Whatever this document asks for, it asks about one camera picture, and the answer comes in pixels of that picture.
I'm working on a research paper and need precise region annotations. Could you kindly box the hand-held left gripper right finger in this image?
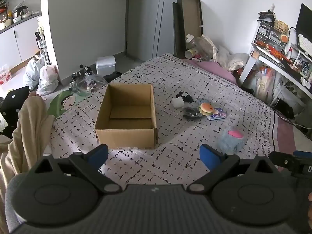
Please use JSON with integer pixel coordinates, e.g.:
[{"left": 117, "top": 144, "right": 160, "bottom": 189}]
[{"left": 187, "top": 144, "right": 279, "bottom": 195}]

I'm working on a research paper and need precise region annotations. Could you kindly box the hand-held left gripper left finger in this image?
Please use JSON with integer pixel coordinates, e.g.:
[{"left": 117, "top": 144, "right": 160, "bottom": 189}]
[{"left": 30, "top": 144, "right": 122, "bottom": 195}]

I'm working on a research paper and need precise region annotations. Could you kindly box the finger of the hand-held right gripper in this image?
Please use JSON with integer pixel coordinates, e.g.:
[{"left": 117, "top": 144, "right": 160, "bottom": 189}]
[{"left": 269, "top": 150, "right": 312, "bottom": 173}]

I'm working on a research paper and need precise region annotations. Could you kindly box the brown cardboard box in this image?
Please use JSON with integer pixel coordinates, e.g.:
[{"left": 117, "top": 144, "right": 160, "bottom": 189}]
[{"left": 95, "top": 83, "right": 158, "bottom": 150}]

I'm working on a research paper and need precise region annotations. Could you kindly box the burger plush toy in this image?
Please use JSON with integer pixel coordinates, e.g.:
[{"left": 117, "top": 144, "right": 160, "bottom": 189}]
[{"left": 199, "top": 102, "right": 215, "bottom": 116}]

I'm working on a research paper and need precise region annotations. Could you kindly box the black and white plush toy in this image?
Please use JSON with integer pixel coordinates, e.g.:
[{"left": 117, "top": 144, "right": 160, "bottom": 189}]
[{"left": 172, "top": 91, "right": 193, "bottom": 108}]

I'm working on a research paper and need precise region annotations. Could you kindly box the blue card box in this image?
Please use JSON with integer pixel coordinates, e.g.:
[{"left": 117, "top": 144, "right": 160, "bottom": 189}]
[{"left": 207, "top": 108, "right": 227, "bottom": 121}]

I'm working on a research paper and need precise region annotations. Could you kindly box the black pouch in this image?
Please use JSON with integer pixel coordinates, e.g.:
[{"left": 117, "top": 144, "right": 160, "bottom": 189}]
[{"left": 183, "top": 107, "right": 203, "bottom": 120}]

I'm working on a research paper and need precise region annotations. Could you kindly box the green cartoon mat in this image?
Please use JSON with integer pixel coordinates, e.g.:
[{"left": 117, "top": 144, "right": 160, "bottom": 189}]
[{"left": 47, "top": 89, "right": 81, "bottom": 117}]

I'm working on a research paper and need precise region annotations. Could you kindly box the clear plastic bag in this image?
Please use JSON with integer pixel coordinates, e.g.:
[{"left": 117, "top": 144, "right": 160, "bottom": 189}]
[{"left": 73, "top": 74, "right": 108, "bottom": 99}]

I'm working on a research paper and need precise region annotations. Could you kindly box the beige blanket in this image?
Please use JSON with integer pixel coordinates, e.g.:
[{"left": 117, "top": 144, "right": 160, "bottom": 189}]
[{"left": 0, "top": 95, "right": 55, "bottom": 234}]

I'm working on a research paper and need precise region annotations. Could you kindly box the grey patterned blanket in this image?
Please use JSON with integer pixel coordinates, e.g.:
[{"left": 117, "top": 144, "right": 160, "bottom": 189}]
[{"left": 50, "top": 53, "right": 277, "bottom": 186}]

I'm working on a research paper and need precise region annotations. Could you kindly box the white plastic storage box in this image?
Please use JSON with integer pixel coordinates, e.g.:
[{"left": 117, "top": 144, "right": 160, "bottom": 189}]
[{"left": 96, "top": 56, "right": 116, "bottom": 76}]

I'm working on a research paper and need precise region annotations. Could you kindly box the white and pink plastic bag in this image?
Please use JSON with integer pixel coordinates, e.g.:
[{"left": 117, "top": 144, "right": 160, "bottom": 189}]
[{"left": 36, "top": 65, "right": 60, "bottom": 96}]

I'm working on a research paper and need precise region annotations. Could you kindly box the black dotted cloth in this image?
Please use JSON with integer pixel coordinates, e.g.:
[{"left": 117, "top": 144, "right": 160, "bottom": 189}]
[{"left": 0, "top": 86, "right": 31, "bottom": 139}]

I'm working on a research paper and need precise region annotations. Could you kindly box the white cloth pile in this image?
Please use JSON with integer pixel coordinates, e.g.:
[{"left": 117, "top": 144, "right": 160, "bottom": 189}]
[{"left": 214, "top": 45, "right": 249, "bottom": 72}]

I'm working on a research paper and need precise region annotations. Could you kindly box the white desk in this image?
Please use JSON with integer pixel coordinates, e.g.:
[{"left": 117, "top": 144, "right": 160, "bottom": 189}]
[{"left": 238, "top": 43, "right": 312, "bottom": 108}]

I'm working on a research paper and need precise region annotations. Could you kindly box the clear plastic bottle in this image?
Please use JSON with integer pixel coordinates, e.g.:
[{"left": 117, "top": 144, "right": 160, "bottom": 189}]
[{"left": 186, "top": 34, "right": 210, "bottom": 52}]

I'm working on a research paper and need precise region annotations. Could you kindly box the white keyboard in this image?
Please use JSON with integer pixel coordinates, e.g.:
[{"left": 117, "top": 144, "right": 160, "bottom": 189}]
[{"left": 298, "top": 34, "right": 312, "bottom": 54}]

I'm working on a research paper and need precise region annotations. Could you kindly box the white drawer organizer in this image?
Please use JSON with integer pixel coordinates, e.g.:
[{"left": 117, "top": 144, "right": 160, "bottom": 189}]
[{"left": 253, "top": 21, "right": 289, "bottom": 49}]

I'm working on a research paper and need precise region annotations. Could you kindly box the wicker basket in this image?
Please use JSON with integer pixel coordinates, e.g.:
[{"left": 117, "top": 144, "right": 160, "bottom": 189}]
[{"left": 274, "top": 20, "right": 290, "bottom": 33}]

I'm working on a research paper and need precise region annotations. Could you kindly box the white kitchen cabinet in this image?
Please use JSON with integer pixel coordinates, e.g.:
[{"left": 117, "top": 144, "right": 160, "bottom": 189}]
[{"left": 0, "top": 12, "right": 42, "bottom": 66}]

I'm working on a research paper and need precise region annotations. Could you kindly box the black monitor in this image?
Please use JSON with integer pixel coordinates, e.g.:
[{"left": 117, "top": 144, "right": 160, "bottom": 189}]
[{"left": 295, "top": 3, "right": 312, "bottom": 39}]

